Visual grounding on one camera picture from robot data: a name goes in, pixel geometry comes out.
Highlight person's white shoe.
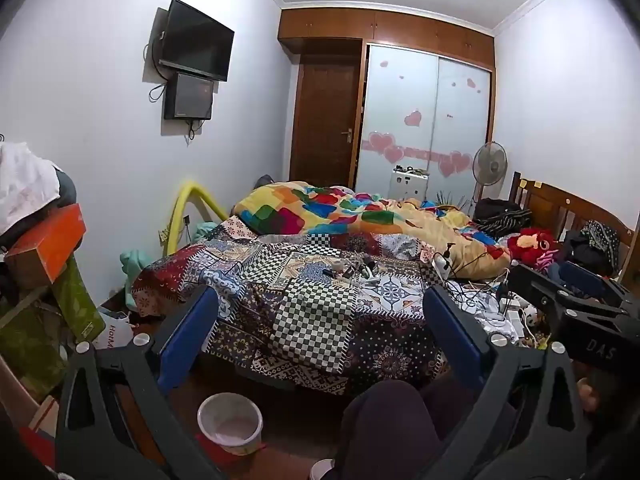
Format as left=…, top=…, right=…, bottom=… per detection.
left=309, top=458, right=337, bottom=480

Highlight cluster of small bed items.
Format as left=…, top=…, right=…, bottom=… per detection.
left=321, top=254, right=387, bottom=287

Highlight colourful block-pattern blanket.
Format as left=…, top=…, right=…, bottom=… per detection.
left=232, top=181, right=511, bottom=280

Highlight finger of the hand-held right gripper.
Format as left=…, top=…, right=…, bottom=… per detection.
left=547, top=260, right=635, bottom=303
left=507, top=262, right=626, bottom=318

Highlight yellow foam hoop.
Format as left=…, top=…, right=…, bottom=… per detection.
left=167, top=180, right=230, bottom=256

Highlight teal soft cushion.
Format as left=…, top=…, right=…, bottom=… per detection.
left=119, top=249, right=151, bottom=311
left=192, top=221, right=221, bottom=243

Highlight wall-mounted black television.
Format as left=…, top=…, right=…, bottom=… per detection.
left=158, top=0, right=235, bottom=82

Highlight frosted sliding-door wardrobe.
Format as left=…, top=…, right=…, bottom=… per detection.
left=354, top=42, right=494, bottom=211

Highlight white plastic shopping bag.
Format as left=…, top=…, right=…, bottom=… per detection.
left=92, top=306, right=135, bottom=352

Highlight green leaf-pattern box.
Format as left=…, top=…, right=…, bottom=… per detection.
left=51, top=255, right=106, bottom=347
left=0, top=300, right=68, bottom=403

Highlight wooden overhead cabinet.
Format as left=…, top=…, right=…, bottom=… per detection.
left=277, top=7, right=496, bottom=68

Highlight pink heart stickers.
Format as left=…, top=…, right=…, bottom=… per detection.
left=362, top=60, right=483, bottom=179

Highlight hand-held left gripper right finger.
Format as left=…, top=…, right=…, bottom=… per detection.
left=423, top=285, right=594, bottom=480

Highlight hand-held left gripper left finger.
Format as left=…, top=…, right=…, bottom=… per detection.
left=55, top=285, right=221, bottom=480

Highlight red patterned carton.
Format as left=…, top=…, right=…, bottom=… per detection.
left=20, top=394, right=63, bottom=478

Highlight person's right hand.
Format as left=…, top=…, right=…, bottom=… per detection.
left=575, top=375, right=608, bottom=417

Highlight white power strip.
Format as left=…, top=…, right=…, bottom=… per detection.
left=497, top=292, right=533, bottom=326

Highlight white plastic bucket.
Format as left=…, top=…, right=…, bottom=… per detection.
left=197, top=393, right=264, bottom=457

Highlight patchwork bed sheet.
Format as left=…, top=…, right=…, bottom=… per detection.
left=131, top=215, right=451, bottom=396

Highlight person's leg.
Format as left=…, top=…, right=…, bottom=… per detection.
left=341, top=379, right=518, bottom=480

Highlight wooden bed headboard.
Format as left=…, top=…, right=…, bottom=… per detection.
left=510, top=172, right=636, bottom=281

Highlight black clothes pile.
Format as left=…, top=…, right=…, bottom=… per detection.
left=472, top=198, right=534, bottom=239

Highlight small white cabinet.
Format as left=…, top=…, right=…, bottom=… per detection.
left=391, top=165, right=431, bottom=201

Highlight white cloth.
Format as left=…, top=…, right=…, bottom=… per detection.
left=0, top=141, right=61, bottom=235

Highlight brown wooden door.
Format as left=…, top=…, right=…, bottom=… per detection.
left=290, top=52, right=363, bottom=187

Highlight orange box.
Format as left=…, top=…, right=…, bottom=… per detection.
left=4, top=203, right=87, bottom=284

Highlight standing electric fan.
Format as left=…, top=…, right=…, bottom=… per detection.
left=470, top=141, right=509, bottom=206

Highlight red plush toy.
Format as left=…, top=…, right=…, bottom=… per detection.
left=507, top=227, right=559, bottom=272

